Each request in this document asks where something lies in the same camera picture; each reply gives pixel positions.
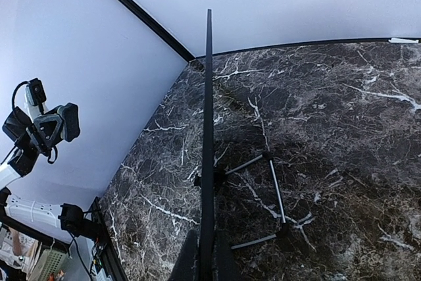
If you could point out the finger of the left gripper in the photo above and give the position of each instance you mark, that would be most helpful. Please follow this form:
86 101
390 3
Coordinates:
49 128

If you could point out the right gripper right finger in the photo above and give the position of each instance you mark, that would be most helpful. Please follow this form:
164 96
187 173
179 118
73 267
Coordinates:
224 266

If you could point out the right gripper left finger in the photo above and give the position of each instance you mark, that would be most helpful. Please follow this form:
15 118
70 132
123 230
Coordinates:
185 268

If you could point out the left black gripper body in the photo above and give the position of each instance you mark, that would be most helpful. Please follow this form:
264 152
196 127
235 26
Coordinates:
39 141

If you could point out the white whiteboard black frame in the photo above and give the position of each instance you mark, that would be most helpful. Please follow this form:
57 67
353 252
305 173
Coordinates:
207 192

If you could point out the green whiteboard eraser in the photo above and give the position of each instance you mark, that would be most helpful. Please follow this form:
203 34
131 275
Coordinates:
70 118

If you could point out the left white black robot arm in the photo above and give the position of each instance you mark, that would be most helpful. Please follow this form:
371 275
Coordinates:
67 217

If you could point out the black whiteboard stand clip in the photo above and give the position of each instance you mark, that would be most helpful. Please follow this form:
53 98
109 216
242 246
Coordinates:
216 179

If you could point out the white tape strip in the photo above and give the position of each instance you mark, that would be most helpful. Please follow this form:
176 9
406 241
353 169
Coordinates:
404 40

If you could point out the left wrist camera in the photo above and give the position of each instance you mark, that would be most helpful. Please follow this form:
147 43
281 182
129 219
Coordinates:
35 94

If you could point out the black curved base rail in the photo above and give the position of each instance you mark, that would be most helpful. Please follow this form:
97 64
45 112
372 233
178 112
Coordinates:
106 263

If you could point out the left black frame post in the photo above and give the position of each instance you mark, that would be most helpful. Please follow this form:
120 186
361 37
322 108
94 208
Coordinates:
157 29

